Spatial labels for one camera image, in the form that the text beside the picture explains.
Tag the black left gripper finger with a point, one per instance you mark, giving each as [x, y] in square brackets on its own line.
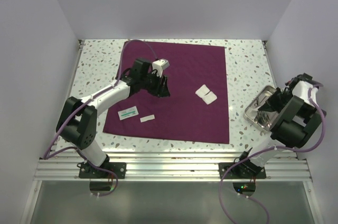
[158, 93]
[165, 91]

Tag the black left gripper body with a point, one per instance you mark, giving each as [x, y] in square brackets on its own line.
[150, 83]

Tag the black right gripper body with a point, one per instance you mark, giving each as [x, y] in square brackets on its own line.
[279, 99]

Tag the small white bandage strip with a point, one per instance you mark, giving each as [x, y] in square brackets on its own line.
[147, 118]

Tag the white green suture packet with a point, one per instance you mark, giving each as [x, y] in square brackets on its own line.
[128, 113]

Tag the white gauze pad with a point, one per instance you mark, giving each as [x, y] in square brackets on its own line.
[202, 91]
[209, 98]

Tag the steel forceps clamp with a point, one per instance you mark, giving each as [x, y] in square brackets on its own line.
[261, 118]

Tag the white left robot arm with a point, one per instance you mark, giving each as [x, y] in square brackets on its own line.
[78, 120]

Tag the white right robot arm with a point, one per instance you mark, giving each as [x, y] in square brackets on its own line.
[291, 115]

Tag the purple cloth mat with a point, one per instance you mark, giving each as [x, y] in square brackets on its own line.
[183, 116]

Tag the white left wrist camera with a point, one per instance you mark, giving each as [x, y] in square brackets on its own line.
[160, 65]

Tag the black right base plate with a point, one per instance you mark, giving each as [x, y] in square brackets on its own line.
[239, 172]

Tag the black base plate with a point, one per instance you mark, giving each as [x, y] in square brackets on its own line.
[107, 170]
[239, 172]

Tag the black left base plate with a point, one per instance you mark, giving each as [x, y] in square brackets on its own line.
[107, 170]

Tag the aluminium rail frame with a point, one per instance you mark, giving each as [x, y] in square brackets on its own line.
[178, 182]

